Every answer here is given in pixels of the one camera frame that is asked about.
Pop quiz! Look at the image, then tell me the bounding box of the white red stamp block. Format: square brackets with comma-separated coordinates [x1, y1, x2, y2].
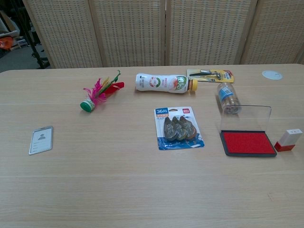
[274, 129, 304, 152]

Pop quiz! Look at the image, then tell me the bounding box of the red ink pad clear lid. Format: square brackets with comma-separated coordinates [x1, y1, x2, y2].
[219, 105, 278, 158]

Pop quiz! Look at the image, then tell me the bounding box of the blue correction tape pack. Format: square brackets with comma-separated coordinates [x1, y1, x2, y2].
[153, 106, 205, 151]

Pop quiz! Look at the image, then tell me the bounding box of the white drink bottle yellow cap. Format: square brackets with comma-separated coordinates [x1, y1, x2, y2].
[135, 73, 199, 94]

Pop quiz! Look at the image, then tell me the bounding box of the colourful feather shuttlecock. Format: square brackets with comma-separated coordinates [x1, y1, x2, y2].
[80, 69, 125, 112]

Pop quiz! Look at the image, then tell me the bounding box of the yellow razor blister pack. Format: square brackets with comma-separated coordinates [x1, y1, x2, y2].
[186, 68, 237, 84]

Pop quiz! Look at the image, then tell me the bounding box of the clear jar blue label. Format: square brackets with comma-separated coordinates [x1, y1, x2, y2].
[217, 82, 242, 115]

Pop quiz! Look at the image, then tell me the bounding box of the woven folding screen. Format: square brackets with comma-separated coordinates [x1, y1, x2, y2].
[22, 0, 304, 69]

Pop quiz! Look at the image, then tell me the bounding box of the silver ID badge holder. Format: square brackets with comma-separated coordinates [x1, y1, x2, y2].
[28, 125, 54, 156]

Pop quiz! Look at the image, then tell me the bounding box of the black tripod stand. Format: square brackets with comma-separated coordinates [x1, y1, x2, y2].
[9, 0, 51, 69]

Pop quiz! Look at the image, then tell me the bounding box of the orange object in background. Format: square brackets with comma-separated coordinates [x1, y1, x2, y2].
[0, 37, 13, 50]

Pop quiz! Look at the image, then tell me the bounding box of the cardboard box in background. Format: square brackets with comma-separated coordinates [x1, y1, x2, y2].
[0, 10, 20, 38]

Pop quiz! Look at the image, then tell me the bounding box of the grey round cable grommet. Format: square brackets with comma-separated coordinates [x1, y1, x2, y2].
[262, 70, 283, 81]

